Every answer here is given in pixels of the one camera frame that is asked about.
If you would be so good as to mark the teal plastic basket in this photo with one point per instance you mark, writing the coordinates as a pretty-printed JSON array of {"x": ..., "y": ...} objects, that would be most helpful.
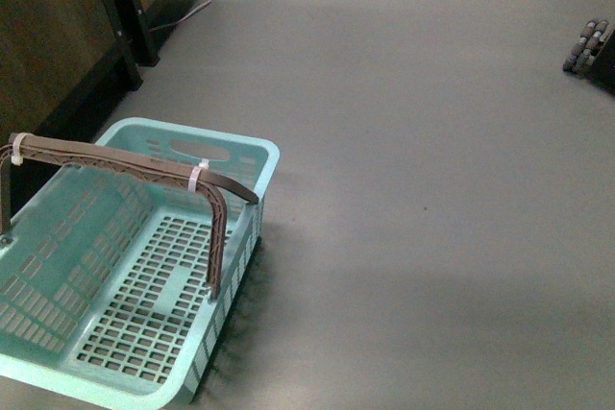
[{"x": 104, "y": 294}]

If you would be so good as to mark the black wheeled robot base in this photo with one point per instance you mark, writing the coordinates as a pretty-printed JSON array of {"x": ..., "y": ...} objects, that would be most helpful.
[{"x": 592, "y": 56}]

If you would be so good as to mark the white zip tie right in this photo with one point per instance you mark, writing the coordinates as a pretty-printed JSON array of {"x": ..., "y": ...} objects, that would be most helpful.
[{"x": 196, "y": 171}]

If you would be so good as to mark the white zip tie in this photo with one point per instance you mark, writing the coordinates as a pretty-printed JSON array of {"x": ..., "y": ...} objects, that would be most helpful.
[
  {"x": 196, "y": 171},
  {"x": 16, "y": 156}
]

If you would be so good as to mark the dark wooden shelf unit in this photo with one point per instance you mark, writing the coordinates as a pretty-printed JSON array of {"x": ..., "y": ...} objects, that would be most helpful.
[{"x": 54, "y": 52}]

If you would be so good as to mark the white zip tie left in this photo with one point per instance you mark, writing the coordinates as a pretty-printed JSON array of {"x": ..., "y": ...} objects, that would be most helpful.
[{"x": 16, "y": 156}]

